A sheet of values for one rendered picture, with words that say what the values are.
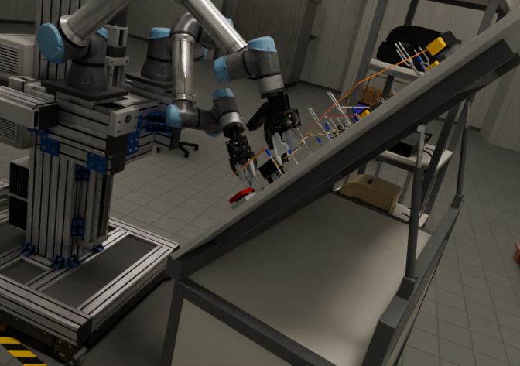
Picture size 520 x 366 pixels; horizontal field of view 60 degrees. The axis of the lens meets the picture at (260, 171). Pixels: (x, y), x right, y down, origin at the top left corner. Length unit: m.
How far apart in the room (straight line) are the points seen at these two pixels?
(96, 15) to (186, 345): 1.05
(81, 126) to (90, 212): 0.57
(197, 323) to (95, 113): 0.85
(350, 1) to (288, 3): 1.88
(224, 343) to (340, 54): 10.44
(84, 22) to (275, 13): 8.79
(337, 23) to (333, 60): 0.87
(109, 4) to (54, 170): 0.95
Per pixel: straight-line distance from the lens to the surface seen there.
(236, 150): 1.44
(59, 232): 2.34
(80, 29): 1.62
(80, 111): 1.80
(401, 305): 1.17
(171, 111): 1.57
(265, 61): 1.29
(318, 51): 11.56
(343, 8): 11.49
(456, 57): 0.91
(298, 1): 10.13
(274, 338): 1.24
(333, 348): 1.28
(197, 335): 1.39
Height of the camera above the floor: 1.58
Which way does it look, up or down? 20 degrees down
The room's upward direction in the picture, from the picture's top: 13 degrees clockwise
